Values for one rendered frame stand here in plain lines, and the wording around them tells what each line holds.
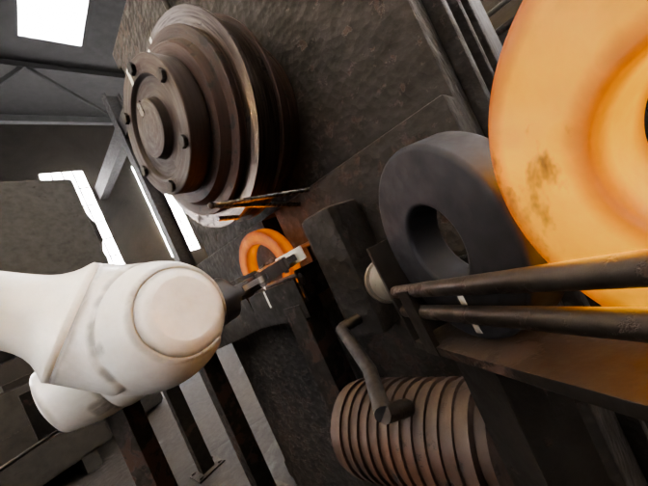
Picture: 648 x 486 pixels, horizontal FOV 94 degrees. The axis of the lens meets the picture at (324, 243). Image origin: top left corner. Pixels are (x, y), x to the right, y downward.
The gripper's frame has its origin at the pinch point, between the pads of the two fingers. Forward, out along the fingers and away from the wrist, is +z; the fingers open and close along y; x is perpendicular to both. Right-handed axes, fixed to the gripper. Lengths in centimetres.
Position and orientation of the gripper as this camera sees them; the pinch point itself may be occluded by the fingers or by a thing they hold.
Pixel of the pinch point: (291, 258)
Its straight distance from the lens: 63.6
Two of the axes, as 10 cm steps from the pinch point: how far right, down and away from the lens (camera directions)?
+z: 5.8, -3.5, 7.4
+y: 6.7, -3.2, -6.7
